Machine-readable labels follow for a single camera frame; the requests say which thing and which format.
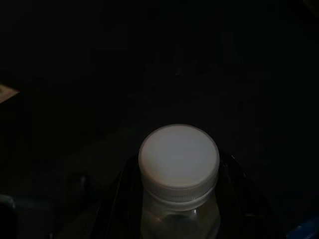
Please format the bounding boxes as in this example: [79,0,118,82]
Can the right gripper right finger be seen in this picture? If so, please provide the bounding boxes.
[216,148,284,239]

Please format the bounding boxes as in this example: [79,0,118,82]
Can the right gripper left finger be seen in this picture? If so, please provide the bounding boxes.
[97,153,145,239]

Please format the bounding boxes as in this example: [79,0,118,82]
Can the clear bottle white cap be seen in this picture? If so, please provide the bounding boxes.
[138,123,223,239]

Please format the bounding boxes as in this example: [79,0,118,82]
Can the blue object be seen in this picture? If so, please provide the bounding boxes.
[285,215,319,239]

